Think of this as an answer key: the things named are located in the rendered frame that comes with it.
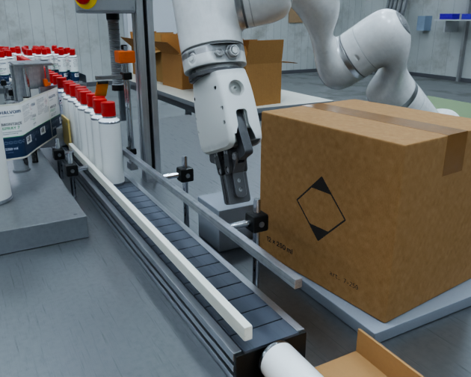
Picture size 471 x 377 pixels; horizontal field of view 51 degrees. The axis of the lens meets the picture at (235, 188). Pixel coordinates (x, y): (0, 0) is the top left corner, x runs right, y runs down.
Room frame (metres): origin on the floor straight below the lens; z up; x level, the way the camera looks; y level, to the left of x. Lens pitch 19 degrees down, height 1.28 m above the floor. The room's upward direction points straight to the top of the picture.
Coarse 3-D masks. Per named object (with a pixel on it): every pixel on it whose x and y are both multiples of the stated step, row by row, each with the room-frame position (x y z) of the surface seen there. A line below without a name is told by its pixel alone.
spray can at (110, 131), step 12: (108, 108) 1.17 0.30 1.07; (108, 120) 1.16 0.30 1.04; (108, 132) 1.16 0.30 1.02; (120, 132) 1.18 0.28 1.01; (108, 144) 1.16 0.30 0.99; (120, 144) 1.17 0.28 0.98; (108, 156) 1.16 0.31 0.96; (120, 156) 1.17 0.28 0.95; (108, 168) 1.16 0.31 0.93; (120, 168) 1.17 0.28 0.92; (120, 180) 1.17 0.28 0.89
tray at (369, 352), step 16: (368, 336) 0.56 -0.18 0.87; (352, 352) 0.58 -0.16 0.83; (368, 352) 0.56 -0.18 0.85; (384, 352) 0.54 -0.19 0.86; (320, 368) 0.54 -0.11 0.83; (336, 368) 0.54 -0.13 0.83; (352, 368) 0.54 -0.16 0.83; (368, 368) 0.54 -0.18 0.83; (384, 368) 0.53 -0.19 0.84; (400, 368) 0.51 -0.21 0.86
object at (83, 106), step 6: (84, 96) 1.34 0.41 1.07; (84, 102) 1.34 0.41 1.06; (78, 108) 1.34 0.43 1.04; (84, 108) 1.33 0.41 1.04; (78, 114) 1.34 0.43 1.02; (78, 120) 1.35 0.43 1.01; (84, 120) 1.33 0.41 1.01; (84, 126) 1.33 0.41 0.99; (84, 132) 1.33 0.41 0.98; (84, 138) 1.33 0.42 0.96; (84, 144) 1.34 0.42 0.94; (84, 150) 1.34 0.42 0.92
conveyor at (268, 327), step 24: (144, 216) 0.96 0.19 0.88; (168, 216) 0.96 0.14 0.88; (144, 240) 0.87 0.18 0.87; (168, 240) 0.84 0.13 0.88; (192, 240) 0.84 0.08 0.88; (168, 264) 0.75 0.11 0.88; (192, 264) 0.75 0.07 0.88; (216, 264) 0.75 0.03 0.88; (192, 288) 0.67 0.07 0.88; (216, 288) 0.67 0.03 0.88; (240, 288) 0.67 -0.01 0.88; (216, 312) 0.60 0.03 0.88; (240, 312) 0.60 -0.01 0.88; (264, 312) 0.60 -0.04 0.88; (264, 336) 0.55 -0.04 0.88; (288, 336) 0.55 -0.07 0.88
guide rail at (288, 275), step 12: (132, 156) 1.14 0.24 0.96; (144, 168) 1.06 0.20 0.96; (156, 180) 0.99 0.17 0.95; (168, 180) 0.95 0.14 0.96; (180, 192) 0.88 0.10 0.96; (192, 204) 0.83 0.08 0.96; (204, 216) 0.79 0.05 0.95; (216, 216) 0.76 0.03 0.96; (228, 228) 0.71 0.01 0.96; (240, 240) 0.67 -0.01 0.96; (252, 252) 0.64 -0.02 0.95; (264, 252) 0.63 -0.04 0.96; (264, 264) 0.62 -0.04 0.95; (276, 264) 0.59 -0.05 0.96; (288, 276) 0.56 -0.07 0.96; (300, 276) 0.56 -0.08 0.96
